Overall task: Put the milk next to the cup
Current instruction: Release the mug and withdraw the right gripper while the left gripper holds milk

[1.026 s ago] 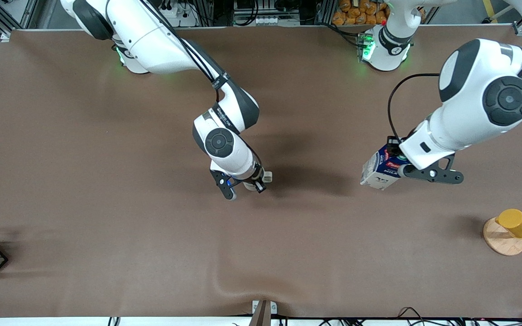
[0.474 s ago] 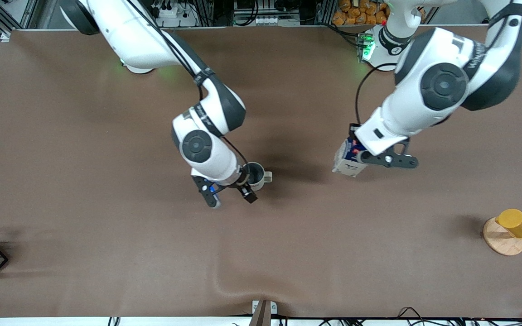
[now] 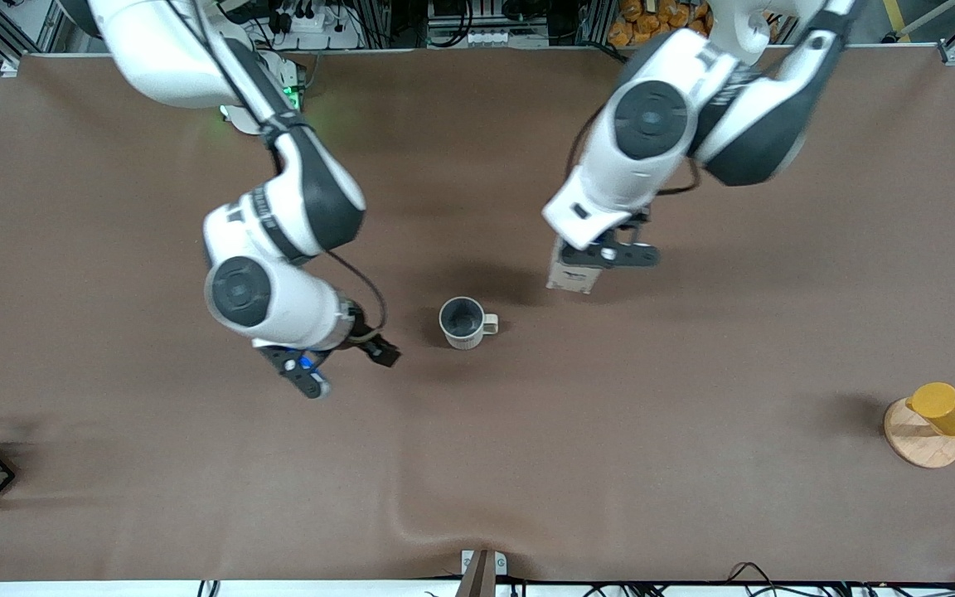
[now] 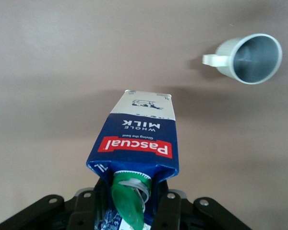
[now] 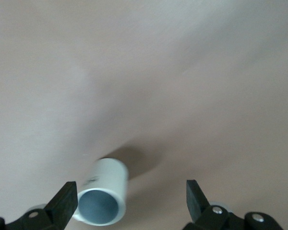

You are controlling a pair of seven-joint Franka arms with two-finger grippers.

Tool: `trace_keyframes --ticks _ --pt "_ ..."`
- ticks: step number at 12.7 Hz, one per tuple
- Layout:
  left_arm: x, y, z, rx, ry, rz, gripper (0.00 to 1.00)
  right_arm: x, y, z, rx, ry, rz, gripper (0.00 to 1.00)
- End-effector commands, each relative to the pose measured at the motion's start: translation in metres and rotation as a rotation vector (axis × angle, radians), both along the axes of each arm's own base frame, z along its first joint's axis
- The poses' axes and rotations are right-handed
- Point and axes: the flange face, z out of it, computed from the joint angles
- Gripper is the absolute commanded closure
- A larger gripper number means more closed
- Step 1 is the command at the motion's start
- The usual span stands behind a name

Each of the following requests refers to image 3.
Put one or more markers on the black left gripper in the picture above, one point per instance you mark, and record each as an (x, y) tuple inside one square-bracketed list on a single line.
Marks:
[(641, 216)]

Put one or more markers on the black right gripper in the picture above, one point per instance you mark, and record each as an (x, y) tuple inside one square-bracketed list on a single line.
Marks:
[(364, 341)]

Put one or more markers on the blue and white milk carton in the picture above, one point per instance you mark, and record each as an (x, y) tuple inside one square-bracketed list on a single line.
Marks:
[(573, 280)]

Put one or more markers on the cream mug with grey inside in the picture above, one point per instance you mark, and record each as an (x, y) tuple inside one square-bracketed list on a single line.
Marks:
[(465, 323)]

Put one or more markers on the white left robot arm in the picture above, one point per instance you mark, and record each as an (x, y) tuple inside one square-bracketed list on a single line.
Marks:
[(652, 124)]

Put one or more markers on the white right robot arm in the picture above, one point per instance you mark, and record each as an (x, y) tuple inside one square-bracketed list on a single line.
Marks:
[(278, 240)]

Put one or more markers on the round wooden cup stand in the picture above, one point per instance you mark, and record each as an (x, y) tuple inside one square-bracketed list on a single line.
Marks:
[(917, 444)]

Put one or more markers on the yellow cup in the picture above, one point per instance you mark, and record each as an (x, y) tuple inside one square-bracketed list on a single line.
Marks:
[(946, 409)]

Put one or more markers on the bag of orange buns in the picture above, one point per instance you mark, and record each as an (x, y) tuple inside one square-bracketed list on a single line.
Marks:
[(660, 23)]

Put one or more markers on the small white power strip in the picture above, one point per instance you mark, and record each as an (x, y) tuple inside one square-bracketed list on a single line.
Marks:
[(487, 37)]

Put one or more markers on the white power strip with plugs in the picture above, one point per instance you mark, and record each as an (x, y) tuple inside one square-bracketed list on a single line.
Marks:
[(307, 21)]

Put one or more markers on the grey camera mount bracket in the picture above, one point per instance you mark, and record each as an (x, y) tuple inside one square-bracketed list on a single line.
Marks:
[(482, 568)]

